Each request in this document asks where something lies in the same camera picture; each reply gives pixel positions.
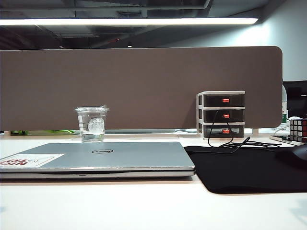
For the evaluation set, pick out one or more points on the clear plastic Starbucks cup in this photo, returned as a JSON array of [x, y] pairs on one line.
[[92, 124]]

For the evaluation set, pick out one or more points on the silver Dell laptop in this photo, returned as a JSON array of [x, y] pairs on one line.
[[124, 158]]

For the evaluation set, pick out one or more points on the white red laptop sticker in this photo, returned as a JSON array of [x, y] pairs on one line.
[[36, 159]]

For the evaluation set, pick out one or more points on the brown desk partition panel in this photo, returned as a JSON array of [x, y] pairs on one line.
[[144, 83]]

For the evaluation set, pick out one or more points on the white desktop drawer organizer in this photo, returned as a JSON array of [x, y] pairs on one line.
[[199, 115]]

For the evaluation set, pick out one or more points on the green plastic bag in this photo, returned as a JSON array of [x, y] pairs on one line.
[[62, 131]]

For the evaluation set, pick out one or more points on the long ceiling light strip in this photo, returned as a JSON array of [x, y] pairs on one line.
[[120, 21]]

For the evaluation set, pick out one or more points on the black mouse pad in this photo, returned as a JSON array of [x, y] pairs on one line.
[[239, 172]]

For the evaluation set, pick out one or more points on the flat device under cube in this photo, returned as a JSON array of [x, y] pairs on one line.
[[279, 138]]

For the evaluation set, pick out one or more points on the plastic bottle with green label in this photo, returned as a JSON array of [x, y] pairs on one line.
[[284, 105]]

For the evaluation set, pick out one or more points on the small white object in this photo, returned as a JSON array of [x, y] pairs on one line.
[[294, 118]]

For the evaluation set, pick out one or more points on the Rubik's cube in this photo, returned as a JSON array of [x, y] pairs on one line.
[[297, 129]]

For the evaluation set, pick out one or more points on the black office chair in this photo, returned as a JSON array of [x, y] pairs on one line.
[[297, 95]]

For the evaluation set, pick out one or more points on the black computer mouse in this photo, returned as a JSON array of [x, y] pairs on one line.
[[297, 154]]

